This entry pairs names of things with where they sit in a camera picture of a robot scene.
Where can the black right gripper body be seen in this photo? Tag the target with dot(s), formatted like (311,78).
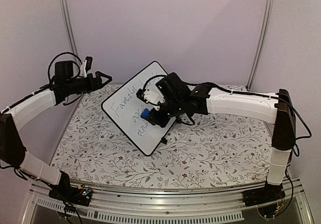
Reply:
(173,109)

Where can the right aluminium corner post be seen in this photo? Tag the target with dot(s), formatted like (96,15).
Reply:
(260,45)

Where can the left aluminium corner post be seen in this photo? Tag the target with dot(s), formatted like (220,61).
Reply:
(70,35)

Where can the white whiteboard black frame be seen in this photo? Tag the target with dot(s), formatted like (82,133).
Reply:
(124,109)

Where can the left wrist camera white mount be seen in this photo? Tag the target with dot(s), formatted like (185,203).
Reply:
(69,69)

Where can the floral patterned table mat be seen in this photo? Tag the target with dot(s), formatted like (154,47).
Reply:
(220,150)

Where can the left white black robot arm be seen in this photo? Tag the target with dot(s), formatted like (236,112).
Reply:
(16,117)

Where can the black whiteboard stand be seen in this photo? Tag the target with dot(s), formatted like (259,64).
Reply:
(164,140)

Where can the blue whiteboard eraser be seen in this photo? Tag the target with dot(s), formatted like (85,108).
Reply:
(145,114)

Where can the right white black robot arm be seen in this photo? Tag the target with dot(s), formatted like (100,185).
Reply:
(176,99)

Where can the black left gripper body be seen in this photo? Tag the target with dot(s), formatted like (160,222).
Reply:
(75,89)

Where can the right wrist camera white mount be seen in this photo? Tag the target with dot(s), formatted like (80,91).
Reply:
(169,87)

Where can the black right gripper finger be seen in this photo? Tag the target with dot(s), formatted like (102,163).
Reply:
(153,113)
(154,120)

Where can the aluminium front rail frame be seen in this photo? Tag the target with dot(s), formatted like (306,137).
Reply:
(115,204)

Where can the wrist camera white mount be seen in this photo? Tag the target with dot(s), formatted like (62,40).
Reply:
(69,69)
(169,87)

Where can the aluminium corner post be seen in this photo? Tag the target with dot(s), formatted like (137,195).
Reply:
(70,35)
(260,45)

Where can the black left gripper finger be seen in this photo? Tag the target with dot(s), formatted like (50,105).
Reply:
(100,83)
(102,76)

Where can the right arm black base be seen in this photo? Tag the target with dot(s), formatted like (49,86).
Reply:
(271,197)

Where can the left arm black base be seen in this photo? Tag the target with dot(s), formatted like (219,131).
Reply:
(64,191)

